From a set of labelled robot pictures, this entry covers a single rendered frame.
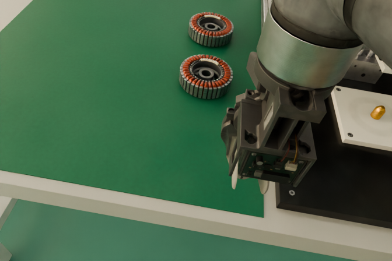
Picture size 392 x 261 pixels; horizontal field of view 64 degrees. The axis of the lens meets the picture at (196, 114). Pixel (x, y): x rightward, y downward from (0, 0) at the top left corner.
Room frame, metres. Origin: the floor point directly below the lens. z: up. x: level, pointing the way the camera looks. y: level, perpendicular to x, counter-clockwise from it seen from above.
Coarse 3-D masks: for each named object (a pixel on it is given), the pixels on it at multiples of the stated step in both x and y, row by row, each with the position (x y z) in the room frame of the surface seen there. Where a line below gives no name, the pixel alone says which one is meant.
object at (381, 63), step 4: (364, 48) 0.60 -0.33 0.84; (360, 52) 0.60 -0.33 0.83; (368, 52) 0.60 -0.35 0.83; (372, 52) 0.60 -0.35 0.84; (368, 56) 0.60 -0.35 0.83; (376, 56) 0.53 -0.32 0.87; (380, 60) 0.50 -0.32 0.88; (380, 64) 0.50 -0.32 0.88; (384, 64) 0.49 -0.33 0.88; (380, 68) 0.49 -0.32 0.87; (384, 68) 0.48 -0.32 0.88; (388, 68) 0.48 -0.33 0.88; (384, 72) 0.48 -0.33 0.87; (388, 72) 0.48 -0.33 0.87
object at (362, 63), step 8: (360, 56) 0.60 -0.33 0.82; (352, 64) 0.58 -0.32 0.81; (360, 64) 0.58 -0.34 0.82; (368, 64) 0.58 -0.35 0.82; (376, 64) 0.58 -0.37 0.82; (352, 72) 0.58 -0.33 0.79; (360, 72) 0.58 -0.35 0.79; (368, 72) 0.58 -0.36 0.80; (376, 72) 0.58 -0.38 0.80; (360, 80) 0.58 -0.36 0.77; (368, 80) 0.58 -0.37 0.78; (376, 80) 0.58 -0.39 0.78
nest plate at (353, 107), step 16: (336, 96) 0.50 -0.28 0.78; (352, 96) 0.51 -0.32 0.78; (368, 96) 0.52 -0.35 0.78; (384, 96) 0.53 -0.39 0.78; (336, 112) 0.46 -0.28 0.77; (352, 112) 0.46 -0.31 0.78; (368, 112) 0.47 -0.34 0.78; (352, 128) 0.42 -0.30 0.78; (368, 128) 0.42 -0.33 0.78; (384, 128) 0.43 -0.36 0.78; (368, 144) 0.39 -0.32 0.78; (384, 144) 0.39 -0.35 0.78
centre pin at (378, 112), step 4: (376, 108) 0.46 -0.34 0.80; (380, 108) 0.46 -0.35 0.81; (384, 108) 0.46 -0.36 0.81; (372, 112) 0.46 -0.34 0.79; (376, 112) 0.45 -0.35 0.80; (380, 112) 0.45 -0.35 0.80; (384, 112) 0.45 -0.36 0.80; (372, 116) 0.46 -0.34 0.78; (376, 116) 0.45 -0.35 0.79; (380, 116) 0.45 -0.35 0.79
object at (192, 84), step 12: (192, 60) 0.53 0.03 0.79; (204, 60) 0.54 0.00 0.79; (216, 60) 0.55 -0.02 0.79; (180, 72) 0.49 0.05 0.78; (192, 72) 0.52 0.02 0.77; (204, 72) 0.52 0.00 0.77; (216, 72) 0.53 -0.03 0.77; (228, 72) 0.51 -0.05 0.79; (192, 84) 0.46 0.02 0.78; (204, 84) 0.46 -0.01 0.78; (216, 84) 0.47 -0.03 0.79; (228, 84) 0.48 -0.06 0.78; (204, 96) 0.45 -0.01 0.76; (216, 96) 0.46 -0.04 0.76
